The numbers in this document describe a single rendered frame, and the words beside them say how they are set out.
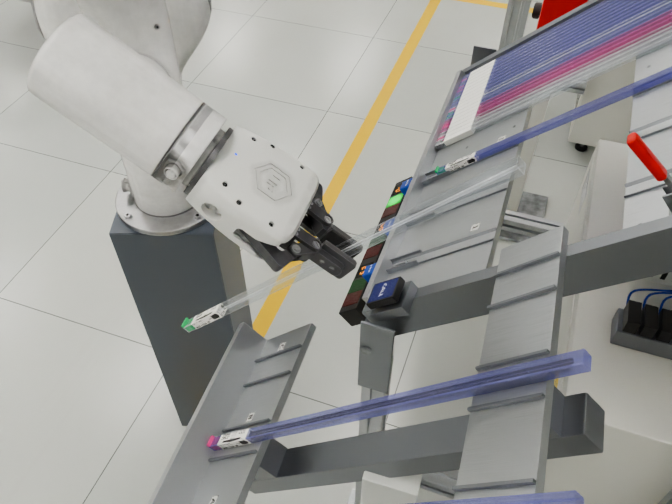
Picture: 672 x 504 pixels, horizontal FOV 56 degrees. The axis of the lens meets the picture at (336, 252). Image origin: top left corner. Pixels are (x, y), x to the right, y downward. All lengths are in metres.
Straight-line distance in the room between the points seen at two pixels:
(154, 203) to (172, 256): 0.11
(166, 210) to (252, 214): 0.56
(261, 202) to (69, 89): 0.18
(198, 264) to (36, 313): 0.95
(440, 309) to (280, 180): 0.37
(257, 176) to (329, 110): 1.99
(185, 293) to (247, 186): 0.68
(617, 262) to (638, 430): 0.35
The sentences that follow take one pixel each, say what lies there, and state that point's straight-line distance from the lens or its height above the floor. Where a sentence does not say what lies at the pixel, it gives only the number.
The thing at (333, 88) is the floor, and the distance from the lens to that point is 2.70.
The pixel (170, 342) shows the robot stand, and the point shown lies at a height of 0.37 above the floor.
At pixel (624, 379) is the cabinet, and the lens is 1.10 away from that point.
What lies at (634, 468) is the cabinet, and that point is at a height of 0.52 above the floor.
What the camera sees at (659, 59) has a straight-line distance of 1.06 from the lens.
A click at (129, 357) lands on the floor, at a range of 1.85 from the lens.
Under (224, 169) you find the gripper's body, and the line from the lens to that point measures 0.58.
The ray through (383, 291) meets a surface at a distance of 0.88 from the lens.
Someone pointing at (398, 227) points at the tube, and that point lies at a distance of 0.58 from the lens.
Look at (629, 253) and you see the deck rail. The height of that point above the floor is 0.97.
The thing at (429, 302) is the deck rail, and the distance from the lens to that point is 0.89.
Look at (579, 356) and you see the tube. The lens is 0.50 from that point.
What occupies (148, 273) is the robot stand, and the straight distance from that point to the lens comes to 1.21.
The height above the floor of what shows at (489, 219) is 0.84.
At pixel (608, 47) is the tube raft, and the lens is 1.16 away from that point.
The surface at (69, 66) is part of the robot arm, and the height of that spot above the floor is 1.20.
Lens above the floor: 1.48
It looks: 48 degrees down
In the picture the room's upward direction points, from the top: straight up
